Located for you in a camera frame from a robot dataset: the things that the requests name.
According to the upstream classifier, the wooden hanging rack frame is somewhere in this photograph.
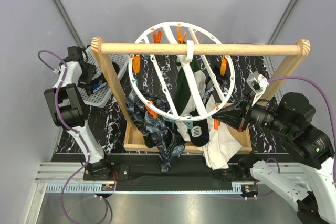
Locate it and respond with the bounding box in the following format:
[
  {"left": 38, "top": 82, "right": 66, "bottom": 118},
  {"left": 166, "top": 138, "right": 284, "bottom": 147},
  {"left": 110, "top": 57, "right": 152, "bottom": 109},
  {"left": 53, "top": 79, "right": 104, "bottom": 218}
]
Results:
[{"left": 91, "top": 37, "right": 311, "bottom": 152}]

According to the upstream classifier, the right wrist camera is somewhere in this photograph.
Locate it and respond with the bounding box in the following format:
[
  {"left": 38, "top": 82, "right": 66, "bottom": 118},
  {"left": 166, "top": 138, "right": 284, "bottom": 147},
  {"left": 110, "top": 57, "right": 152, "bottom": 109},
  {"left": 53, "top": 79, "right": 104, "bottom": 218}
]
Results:
[{"left": 246, "top": 72, "right": 269, "bottom": 105}]

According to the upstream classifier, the orange clothes peg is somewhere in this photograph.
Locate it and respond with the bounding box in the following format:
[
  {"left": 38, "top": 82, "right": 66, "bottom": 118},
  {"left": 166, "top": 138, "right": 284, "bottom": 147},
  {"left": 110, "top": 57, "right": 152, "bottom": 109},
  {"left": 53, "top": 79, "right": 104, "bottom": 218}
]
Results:
[
  {"left": 145, "top": 100, "right": 158, "bottom": 119},
  {"left": 213, "top": 105, "right": 221, "bottom": 130}
]

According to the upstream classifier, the purple cable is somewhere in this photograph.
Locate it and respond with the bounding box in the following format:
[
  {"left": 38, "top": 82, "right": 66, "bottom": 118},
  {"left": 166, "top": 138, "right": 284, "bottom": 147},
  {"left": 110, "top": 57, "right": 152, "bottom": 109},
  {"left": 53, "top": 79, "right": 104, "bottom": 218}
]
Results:
[
  {"left": 267, "top": 76, "right": 336, "bottom": 185},
  {"left": 38, "top": 50, "right": 92, "bottom": 177}
]

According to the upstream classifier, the white round clip hanger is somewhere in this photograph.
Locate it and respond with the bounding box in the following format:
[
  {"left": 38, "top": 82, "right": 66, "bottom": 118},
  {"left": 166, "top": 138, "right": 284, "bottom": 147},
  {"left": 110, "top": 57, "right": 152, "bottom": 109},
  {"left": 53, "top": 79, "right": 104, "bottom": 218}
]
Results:
[{"left": 128, "top": 22, "right": 235, "bottom": 122}]

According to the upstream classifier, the white plastic mesh basket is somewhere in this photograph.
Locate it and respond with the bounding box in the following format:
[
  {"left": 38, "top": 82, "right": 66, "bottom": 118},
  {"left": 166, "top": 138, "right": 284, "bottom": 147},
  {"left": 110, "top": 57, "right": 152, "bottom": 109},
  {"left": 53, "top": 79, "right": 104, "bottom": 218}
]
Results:
[{"left": 79, "top": 46, "right": 129, "bottom": 108}]

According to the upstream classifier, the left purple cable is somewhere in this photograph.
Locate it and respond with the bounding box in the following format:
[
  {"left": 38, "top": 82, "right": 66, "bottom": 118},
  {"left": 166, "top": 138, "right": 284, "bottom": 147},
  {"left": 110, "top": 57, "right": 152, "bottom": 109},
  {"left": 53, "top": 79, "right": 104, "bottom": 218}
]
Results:
[{"left": 38, "top": 50, "right": 92, "bottom": 177}]

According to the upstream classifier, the white cloth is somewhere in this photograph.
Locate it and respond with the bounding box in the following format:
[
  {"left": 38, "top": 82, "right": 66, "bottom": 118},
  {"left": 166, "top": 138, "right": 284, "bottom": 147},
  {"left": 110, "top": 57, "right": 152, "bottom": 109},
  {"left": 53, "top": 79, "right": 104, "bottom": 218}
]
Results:
[{"left": 181, "top": 71, "right": 244, "bottom": 171}]

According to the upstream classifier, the black blue sock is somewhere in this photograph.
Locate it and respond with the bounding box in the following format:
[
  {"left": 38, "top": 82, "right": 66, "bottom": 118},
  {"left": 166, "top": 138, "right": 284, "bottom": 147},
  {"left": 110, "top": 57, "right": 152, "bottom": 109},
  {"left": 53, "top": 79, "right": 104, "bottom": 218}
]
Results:
[{"left": 188, "top": 77, "right": 221, "bottom": 147}]

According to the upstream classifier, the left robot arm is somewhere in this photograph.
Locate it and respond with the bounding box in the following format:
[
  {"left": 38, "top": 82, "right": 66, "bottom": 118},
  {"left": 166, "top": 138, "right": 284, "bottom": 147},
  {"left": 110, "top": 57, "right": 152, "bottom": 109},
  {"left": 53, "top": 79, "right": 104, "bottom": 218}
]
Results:
[{"left": 44, "top": 46, "right": 113, "bottom": 180}]

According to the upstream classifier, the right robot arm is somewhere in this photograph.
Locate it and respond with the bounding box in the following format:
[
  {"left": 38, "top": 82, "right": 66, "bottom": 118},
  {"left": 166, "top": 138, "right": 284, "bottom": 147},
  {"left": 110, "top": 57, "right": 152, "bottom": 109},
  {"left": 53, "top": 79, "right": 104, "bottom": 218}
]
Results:
[{"left": 212, "top": 92, "right": 335, "bottom": 223}]

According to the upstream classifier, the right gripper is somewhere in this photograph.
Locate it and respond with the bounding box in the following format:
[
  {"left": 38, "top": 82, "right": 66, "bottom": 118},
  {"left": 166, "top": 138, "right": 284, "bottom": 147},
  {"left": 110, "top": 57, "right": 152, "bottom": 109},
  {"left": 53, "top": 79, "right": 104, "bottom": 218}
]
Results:
[{"left": 212, "top": 89, "right": 293, "bottom": 134}]

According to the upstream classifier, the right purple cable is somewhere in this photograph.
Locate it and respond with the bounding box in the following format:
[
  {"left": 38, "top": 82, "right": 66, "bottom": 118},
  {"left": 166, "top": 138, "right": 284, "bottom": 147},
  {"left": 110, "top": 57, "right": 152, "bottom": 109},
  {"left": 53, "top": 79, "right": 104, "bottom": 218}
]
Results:
[{"left": 267, "top": 76, "right": 336, "bottom": 185}]

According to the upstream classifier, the dark patterned garment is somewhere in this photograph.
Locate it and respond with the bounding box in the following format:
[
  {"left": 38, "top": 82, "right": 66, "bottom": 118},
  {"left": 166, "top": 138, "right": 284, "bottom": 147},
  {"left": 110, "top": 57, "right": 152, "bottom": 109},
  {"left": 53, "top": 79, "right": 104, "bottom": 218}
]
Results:
[{"left": 126, "top": 90, "right": 185, "bottom": 173}]

